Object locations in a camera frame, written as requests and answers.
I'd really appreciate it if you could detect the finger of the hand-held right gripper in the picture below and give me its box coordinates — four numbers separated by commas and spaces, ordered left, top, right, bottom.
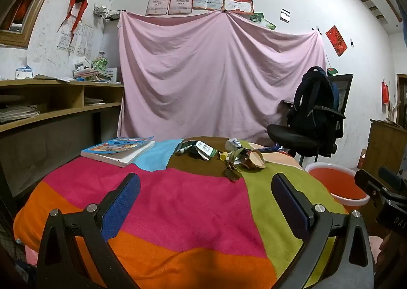
378, 166, 407, 196
354, 169, 390, 211

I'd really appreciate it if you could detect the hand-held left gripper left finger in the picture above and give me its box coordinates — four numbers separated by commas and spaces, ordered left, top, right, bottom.
36, 173, 142, 289

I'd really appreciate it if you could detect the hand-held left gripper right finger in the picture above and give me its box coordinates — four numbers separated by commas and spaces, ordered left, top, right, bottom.
271, 173, 375, 289

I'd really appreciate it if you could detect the orange bucket with white rim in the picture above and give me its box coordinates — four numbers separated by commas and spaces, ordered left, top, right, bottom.
304, 162, 371, 213

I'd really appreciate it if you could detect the brown fruit shell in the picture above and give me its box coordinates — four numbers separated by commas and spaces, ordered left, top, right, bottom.
245, 149, 266, 170

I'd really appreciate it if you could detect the twig with dark leaves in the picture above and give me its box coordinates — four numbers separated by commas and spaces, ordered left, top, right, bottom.
224, 146, 252, 181

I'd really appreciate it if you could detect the black wrapper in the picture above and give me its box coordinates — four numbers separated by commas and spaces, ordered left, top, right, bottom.
187, 146, 207, 160

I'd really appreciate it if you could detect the white green medicine sachet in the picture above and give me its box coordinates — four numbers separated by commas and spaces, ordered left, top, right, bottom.
195, 140, 217, 160

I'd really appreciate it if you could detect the wooden cabinet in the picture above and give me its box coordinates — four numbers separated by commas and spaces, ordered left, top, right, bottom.
361, 120, 407, 181

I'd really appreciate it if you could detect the pink bedding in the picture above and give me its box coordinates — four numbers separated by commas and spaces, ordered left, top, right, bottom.
369, 235, 384, 266

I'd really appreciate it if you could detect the blue illustrated workbook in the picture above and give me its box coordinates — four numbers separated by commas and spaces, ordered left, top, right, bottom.
80, 136, 156, 168

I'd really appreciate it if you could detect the multicoloured patchwork blanket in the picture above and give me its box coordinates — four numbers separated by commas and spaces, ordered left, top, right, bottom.
13, 138, 348, 289

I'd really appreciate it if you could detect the black office chair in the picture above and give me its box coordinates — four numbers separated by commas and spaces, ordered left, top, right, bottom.
266, 74, 354, 165

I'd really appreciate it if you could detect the dark blue backpack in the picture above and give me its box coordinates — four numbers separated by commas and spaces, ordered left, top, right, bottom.
288, 66, 336, 141

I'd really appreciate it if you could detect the stack of books and papers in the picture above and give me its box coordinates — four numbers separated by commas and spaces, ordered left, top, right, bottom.
73, 66, 118, 82

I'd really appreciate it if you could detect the pile of newspapers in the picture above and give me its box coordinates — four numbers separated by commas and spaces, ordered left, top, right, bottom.
0, 103, 40, 124

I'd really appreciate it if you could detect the glass jar with green contents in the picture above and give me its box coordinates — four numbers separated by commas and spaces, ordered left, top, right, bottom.
92, 51, 110, 71

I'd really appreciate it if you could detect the pink hanging bed sheet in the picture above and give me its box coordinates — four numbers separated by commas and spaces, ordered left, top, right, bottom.
117, 10, 328, 146

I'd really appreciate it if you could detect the white printed carton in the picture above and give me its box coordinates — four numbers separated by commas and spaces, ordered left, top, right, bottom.
71, 57, 91, 70

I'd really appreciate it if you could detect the blue white tissue box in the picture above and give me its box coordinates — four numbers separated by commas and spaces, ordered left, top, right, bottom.
14, 66, 34, 79

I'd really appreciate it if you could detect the wooden framed mirror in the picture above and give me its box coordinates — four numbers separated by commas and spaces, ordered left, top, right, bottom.
0, 0, 72, 49

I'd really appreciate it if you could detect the wooden door frame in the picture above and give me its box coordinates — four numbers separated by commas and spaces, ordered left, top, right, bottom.
396, 74, 407, 127

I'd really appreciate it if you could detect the red diamond wall poster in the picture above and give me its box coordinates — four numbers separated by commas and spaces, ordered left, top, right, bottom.
325, 25, 348, 58

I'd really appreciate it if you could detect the paper wall calendar sheet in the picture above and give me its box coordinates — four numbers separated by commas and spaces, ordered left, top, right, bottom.
76, 25, 94, 56
57, 22, 78, 52

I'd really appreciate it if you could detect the metal wire wall rack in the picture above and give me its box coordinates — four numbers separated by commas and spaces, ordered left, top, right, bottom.
93, 6, 123, 22

